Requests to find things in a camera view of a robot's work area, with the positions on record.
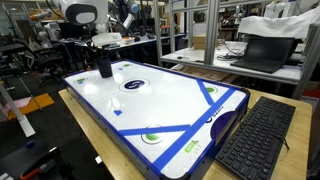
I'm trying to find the long blue tape strip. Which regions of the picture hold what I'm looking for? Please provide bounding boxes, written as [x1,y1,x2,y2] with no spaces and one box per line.
[150,87,238,172]

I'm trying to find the orange floor mat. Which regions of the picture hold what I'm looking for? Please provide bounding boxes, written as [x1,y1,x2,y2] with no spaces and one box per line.
[5,92,55,122]

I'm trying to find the black computer keyboard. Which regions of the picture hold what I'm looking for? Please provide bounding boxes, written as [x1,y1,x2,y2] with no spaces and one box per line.
[214,96,297,180]

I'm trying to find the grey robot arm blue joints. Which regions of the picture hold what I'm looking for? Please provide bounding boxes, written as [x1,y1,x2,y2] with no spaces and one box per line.
[114,0,140,36]

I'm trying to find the black keyboard cable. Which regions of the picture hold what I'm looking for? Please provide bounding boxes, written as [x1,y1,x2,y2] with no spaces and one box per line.
[244,120,291,151]

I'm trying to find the pink paper sheet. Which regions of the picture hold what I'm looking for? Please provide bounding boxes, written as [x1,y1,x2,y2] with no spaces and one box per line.
[12,96,33,109]

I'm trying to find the small blue object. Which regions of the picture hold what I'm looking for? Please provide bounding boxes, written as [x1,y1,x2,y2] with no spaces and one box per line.
[24,139,36,149]

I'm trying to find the aluminium frame workbench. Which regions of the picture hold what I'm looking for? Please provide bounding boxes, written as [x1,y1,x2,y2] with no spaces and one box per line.
[152,0,320,100]

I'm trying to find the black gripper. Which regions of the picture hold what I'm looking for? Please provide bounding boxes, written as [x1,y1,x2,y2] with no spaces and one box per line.
[89,43,112,62]

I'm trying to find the white bowl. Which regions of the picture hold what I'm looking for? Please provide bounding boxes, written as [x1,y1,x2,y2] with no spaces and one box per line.
[119,36,136,46]

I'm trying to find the cluttered lab table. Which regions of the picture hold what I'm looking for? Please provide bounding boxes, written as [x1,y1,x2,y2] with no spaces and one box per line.
[59,32,186,65]

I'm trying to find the white blue air hockey table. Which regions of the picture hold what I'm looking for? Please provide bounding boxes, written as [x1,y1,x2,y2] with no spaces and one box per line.
[61,59,251,180]

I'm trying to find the short blue tape strip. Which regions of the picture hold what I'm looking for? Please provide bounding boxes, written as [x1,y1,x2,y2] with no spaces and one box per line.
[195,79,215,107]

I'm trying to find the dark cup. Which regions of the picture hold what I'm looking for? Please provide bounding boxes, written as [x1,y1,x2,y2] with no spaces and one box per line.
[94,56,114,79]

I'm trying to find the black monitor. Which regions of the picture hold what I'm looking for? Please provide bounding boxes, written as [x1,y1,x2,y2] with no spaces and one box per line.
[57,21,93,40]

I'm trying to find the white metal beam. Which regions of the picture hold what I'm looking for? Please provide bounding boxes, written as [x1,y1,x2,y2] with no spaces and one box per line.
[0,82,36,138]

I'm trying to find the small cardboard box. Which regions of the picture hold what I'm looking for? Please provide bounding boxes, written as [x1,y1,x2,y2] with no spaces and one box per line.
[192,34,218,51]

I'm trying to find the black office chair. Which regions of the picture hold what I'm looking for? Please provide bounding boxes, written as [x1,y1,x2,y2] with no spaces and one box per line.
[12,35,65,85]

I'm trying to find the black laptop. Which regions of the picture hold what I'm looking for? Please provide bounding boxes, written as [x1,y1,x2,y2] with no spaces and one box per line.
[229,35,296,75]

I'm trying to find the bundle of black cables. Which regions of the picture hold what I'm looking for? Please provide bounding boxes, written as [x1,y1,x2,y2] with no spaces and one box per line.
[216,41,248,62]

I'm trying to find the black tool orange handle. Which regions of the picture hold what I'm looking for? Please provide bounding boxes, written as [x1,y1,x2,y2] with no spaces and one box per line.
[0,145,75,180]

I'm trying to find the blue tape strip crossing circle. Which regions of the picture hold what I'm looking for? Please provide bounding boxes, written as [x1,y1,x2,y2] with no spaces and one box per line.
[117,124,192,137]

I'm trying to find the white cloth cover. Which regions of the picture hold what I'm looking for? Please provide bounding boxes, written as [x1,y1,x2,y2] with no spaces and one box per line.
[237,5,320,40]

